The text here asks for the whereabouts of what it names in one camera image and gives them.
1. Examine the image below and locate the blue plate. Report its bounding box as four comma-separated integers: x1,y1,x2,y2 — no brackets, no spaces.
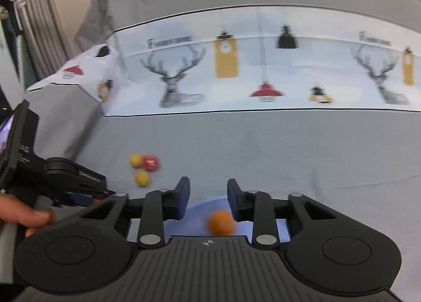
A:
127,197,290,245

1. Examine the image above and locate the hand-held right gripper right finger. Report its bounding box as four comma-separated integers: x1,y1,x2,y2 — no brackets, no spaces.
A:
227,178,360,250

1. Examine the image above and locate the grey striped curtain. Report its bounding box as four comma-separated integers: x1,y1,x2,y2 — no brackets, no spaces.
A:
11,0,73,80

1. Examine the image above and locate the grey bedsheet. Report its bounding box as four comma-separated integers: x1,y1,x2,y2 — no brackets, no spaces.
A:
0,0,421,302

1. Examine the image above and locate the person's left hand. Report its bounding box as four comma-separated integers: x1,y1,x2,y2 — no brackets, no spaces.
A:
0,193,57,237

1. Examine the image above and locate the deer print quilt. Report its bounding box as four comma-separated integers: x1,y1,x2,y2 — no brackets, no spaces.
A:
24,6,421,117

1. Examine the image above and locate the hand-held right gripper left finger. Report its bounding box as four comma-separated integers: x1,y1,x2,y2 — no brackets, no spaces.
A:
57,176,191,250

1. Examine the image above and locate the black device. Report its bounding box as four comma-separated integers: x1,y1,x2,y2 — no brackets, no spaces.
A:
0,0,21,37

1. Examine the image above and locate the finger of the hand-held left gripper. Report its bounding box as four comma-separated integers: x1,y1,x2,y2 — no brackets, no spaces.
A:
77,167,109,191
55,190,117,206

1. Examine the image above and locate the small red wrapped fruit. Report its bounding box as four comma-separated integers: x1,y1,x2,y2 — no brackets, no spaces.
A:
141,154,161,172

